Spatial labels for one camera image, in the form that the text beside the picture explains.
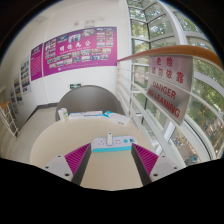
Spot white stair railing, wooden top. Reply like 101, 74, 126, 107
0, 100, 19, 138

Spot narrow magenta wall poster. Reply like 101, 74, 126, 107
29, 43, 44, 82

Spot large magenta wall poster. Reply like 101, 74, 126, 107
42, 26, 118, 78

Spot small white and green box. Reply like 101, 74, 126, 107
57, 107, 70, 122

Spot wooden handrail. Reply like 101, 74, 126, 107
116, 44, 224, 69

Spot white and teal power strip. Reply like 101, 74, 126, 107
90, 134, 138, 154

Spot white and blue charger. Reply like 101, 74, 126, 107
106, 131, 114, 147

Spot flat white and blue box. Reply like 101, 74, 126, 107
68, 110, 104, 120

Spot white metal railing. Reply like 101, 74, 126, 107
116, 59, 188, 168

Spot metal warning sign, red letters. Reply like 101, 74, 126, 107
145, 54, 195, 126

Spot white photo wall panel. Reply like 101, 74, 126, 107
8, 88, 18, 114
19, 57, 33, 94
12, 73, 25, 107

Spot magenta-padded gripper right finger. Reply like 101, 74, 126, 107
130, 143, 184, 186

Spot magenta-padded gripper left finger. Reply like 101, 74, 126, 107
43, 143, 92, 186

